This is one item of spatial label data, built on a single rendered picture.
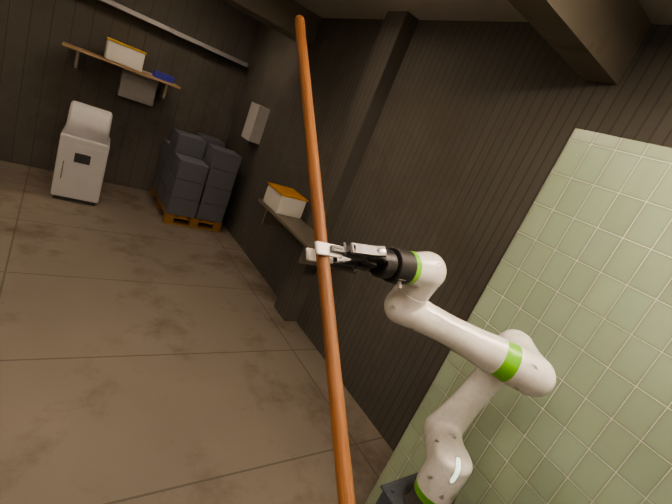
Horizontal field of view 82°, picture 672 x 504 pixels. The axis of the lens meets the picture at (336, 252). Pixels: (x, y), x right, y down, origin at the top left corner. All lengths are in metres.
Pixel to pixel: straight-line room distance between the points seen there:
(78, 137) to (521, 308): 5.50
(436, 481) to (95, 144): 5.57
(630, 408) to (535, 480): 0.50
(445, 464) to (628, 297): 0.92
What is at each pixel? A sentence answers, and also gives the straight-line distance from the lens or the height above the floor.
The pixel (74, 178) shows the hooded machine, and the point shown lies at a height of 0.34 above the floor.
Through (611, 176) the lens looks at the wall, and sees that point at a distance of 1.92.
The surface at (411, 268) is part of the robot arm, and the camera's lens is 1.00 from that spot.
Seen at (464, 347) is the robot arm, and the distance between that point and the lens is 1.18.
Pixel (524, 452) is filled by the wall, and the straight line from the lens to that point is 2.02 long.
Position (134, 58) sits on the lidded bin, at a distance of 6.63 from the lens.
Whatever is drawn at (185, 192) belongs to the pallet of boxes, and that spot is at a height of 0.53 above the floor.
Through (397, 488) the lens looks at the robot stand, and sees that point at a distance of 1.57.
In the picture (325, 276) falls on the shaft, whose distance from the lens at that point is 0.85.
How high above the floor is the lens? 2.22
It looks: 17 degrees down
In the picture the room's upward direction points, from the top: 23 degrees clockwise
